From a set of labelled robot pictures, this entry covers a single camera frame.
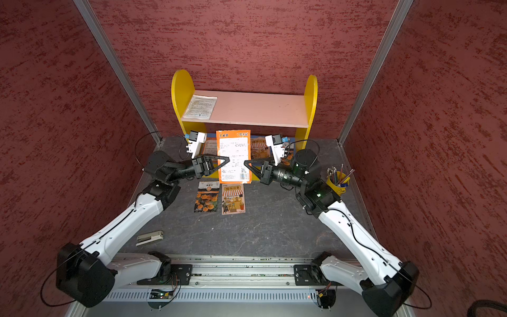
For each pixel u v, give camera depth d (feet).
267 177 1.74
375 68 2.87
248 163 1.93
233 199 3.11
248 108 2.55
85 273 1.26
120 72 2.93
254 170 1.92
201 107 2.49
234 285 2.42
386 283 1.22
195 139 1.90
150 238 2.65
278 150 1.80
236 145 1.96
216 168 1.99
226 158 1.99
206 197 3.13
